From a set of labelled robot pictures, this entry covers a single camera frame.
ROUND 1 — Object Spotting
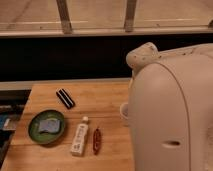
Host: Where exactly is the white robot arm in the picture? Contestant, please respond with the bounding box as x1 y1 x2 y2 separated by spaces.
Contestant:
126 42 213 171

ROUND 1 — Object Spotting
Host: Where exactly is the black rectangular block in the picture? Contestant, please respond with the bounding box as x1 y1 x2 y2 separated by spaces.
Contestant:
56 89 75 109

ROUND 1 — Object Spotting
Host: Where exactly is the red-brown oblong object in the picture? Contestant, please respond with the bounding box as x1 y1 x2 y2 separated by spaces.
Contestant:
93 127 101 155

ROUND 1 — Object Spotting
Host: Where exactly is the white tube bottle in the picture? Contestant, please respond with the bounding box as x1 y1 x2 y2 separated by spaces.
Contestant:
70 116 89 156

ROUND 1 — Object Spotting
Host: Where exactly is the blue sponge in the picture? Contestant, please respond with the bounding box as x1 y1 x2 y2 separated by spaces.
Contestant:
38 118 60 134

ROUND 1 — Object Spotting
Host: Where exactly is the green plate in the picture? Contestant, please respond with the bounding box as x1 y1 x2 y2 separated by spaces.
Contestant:
28 110 66 145

